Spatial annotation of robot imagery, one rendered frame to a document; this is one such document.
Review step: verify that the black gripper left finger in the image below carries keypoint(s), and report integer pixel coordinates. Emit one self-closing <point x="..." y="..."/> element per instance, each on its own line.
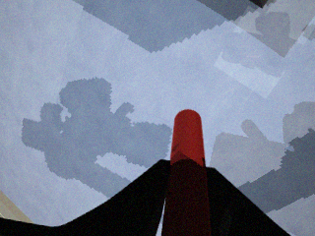
<point x="135" y="211"/>

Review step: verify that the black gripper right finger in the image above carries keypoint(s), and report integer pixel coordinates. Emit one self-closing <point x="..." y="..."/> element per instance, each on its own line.
<point x="232" y="214"/>

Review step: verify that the red peg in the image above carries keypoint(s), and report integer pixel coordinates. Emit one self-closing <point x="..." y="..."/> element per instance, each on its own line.
<point x="187" y="211"/>

